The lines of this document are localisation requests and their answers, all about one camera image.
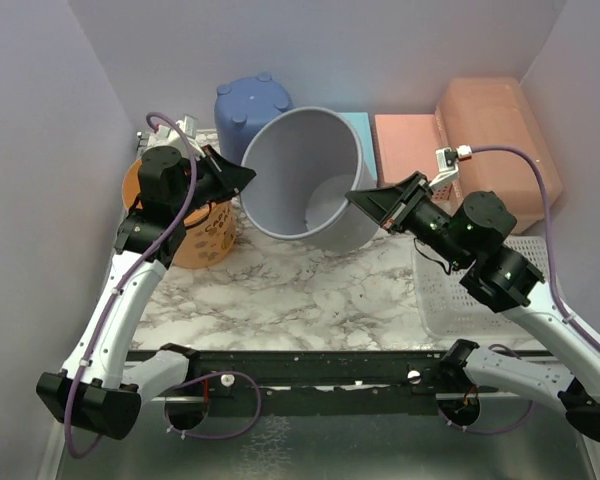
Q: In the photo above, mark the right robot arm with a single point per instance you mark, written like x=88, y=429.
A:
x=506, y=282

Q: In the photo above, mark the white perforated plastic basket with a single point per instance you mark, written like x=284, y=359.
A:
x=447, y=311

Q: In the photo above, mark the pink perforated plastic basket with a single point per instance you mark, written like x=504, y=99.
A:
x=405, y=143

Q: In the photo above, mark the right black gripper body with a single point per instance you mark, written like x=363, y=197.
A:
x=416, y=215

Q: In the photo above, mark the grey-blue plastic bucket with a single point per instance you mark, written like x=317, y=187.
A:
x=306, y=160

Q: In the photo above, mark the blue plastic bucket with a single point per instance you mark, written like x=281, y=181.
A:
x=243, y=107

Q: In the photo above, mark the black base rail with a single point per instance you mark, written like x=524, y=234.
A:
x=315, y=383

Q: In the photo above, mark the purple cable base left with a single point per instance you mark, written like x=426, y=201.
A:
x=218, y=406

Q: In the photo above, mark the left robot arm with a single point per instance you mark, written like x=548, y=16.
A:
x=92, y=390

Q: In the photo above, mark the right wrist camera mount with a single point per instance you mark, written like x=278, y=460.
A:
x=447, y=160

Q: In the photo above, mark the large orange lidded container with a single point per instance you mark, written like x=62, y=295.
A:
x=493, y=111

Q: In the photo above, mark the orange plastic bucket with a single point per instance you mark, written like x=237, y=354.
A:
x=211, y=233

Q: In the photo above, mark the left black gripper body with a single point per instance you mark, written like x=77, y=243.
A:
x=206, y=185

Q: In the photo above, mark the light blue perforated basket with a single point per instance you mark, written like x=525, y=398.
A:
x=360, y=121

